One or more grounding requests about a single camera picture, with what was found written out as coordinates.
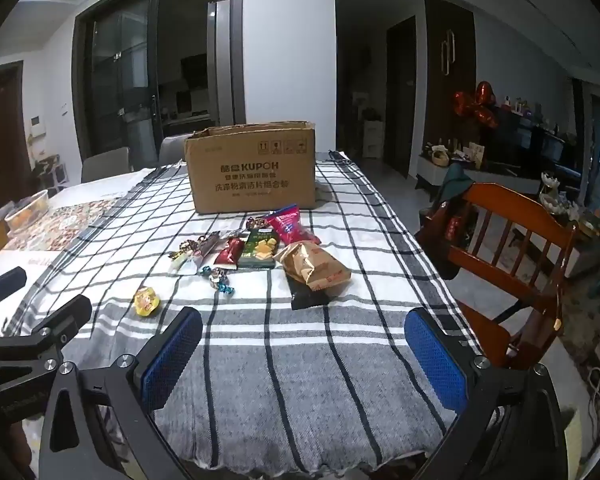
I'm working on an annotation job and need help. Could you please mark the floral table mat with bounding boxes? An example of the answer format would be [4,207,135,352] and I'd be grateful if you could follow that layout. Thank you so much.
[2,197,118,253]

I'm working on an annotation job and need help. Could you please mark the brown and white bar packet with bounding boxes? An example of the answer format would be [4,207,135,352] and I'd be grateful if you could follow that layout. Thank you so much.
[192,232,223,273]

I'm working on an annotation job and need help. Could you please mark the red foil balloons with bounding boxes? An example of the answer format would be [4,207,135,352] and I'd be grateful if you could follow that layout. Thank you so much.
[454,81,501,128]

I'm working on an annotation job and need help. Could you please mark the yellow wrapped candy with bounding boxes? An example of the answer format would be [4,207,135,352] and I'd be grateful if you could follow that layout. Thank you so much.
[133,286,161,317]

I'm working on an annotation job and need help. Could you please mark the clear plastic food container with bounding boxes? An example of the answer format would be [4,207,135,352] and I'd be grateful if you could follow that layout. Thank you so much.
[4,190,50,233]

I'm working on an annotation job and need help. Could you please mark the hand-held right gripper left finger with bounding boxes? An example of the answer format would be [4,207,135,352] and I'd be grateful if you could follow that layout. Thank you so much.
[39,306,204,480]

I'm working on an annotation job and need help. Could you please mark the tan snack bag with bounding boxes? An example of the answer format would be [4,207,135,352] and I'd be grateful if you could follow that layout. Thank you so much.
[274,240,353,292]

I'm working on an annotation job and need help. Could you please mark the small white drawer unit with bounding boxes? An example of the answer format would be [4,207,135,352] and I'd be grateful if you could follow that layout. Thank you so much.
[362,119,385,158]

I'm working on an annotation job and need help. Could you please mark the glass sliding door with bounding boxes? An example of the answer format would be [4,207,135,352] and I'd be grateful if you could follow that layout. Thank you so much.
[75,0,236,166]

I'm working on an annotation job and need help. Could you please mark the silver refrigerator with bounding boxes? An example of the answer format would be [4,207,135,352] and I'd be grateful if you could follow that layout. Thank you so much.
[206,0,233,128]

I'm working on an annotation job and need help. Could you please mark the wooden chair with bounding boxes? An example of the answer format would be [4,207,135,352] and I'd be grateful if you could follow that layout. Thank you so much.
[414,182,578,368]

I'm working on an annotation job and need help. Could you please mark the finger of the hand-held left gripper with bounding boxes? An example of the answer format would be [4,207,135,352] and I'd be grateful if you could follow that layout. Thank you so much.
[0,267,27,311]
[0,294,93,391]

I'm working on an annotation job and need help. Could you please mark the green biscuit packet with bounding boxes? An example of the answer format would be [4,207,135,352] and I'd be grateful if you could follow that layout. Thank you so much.
[238,229,280,268]

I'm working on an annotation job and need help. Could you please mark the dark green cloth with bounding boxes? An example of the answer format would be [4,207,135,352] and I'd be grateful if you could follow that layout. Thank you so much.
[432,162,476,211]

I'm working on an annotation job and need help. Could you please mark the grey dining chair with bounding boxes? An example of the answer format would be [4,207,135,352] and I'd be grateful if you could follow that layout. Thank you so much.
[158,133,196,166]
[81,147,131,184]

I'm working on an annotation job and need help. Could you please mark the red snack packet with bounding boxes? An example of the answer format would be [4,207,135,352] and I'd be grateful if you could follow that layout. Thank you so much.
[215,236,246,270]

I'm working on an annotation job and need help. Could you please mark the pink snack packet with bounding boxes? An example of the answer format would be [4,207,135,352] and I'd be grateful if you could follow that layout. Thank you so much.
[265,204,322,246]

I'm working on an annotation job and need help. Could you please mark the white sideboard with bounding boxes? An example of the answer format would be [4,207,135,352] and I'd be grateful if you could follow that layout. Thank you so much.
[416,152,541,196]

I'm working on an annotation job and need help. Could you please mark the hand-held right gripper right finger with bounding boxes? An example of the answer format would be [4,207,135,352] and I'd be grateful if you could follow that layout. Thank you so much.
[404,307,570,480]

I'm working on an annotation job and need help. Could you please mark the brown cardboard box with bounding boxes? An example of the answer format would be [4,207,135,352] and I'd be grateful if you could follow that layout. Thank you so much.
[183,121,317,215]

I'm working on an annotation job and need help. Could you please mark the black media cabinet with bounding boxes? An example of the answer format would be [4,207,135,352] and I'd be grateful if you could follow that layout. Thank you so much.
[495,105,581,176]

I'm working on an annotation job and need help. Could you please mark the grey plaid tablecloth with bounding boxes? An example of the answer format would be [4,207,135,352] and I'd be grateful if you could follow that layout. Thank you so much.
[0,150,486,471]

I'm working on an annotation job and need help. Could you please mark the black snack packet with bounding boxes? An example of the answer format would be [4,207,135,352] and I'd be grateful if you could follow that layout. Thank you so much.
[286,275,331,311]

